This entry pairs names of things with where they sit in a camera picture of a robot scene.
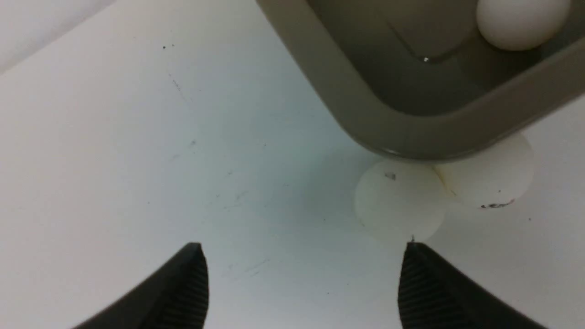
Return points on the tan plastic bin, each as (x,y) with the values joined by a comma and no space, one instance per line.
(414,79)

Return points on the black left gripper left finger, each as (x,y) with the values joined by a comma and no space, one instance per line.
(176,296)

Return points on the white ball plain left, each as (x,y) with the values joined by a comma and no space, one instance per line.
(399,201)

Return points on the white ball table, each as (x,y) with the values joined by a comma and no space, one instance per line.
(519,25)

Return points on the white ball with logo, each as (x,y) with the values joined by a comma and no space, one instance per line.
(492,179)

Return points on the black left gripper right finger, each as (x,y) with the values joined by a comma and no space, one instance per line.
(433,294)

